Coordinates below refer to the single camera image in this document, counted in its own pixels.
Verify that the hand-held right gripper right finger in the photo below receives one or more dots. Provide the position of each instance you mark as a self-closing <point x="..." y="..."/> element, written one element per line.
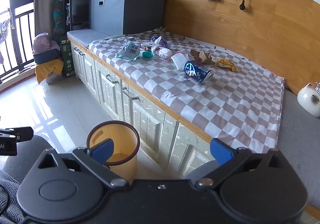
<point x="220" y="152"/>

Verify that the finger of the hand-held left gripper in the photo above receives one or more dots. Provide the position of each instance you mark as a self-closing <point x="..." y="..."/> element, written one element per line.
<point x="23" y="133"/>

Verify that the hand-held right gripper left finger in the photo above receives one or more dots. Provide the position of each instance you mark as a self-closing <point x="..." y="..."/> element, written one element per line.
<point x="103" y="151"/>

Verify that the yellow wastebasket with dark rim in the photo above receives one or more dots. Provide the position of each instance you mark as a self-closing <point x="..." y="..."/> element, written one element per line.
<point x="123" y="161"/>

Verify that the blue drink can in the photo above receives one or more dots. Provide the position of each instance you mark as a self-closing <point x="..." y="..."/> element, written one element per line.
<point x="196" y="71"/>

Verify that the yellow snack wrapper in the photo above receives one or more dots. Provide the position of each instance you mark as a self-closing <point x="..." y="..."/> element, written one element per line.
<point x="226" y="64"/>

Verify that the torn brown cardboard piece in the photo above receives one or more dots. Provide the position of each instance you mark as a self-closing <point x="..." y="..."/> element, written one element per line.
<point x="202" y="57"/>

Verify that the light blue barcode packet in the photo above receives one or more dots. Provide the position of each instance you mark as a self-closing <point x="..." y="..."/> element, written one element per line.
<point x="128" y="51"/>

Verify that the teal round lid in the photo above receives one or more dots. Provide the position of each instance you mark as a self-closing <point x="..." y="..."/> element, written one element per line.
<point x="147" y="55"/>

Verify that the white plastic bag red print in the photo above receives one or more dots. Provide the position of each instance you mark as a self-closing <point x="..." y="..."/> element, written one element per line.
<point x="163" y="51"/>

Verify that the person's grey clothing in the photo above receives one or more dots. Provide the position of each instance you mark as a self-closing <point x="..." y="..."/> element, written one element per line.
<point x="22" y="161"/>

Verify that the brown white checkered blanket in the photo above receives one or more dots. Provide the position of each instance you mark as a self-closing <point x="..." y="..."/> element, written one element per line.
<point x="200" y="104"/>

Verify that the white cabinet bench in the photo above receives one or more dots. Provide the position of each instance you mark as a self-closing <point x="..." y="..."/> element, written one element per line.
<point x="150" y="124"/>

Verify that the grey sofa cushion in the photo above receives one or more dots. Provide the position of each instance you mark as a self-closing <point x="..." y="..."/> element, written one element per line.
<point x="300" y="154"/>

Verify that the green carton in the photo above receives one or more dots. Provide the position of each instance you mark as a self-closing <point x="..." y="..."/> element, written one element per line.
<point x="67" y="58"/>

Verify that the black balcony railing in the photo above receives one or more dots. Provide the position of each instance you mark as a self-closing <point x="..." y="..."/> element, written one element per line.
<point x="22" y="38"/>

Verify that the white cat figurine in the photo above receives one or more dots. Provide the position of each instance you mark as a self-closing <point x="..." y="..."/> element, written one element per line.
<point x="308" y="100"/>

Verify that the light grey seat pad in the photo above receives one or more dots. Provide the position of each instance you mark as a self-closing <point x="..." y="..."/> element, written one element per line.
<point x="85" y="36"/>

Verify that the colourful hanging net bags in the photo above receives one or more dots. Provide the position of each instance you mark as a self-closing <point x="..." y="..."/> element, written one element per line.
<point x="58" y="21"/>

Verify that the beige curtain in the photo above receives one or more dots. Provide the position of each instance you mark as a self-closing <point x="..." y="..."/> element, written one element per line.
<point x="42" y="1"/>

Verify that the grey fabric storage box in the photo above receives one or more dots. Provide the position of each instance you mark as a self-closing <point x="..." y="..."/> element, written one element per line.
<point x="125" y="11"/>

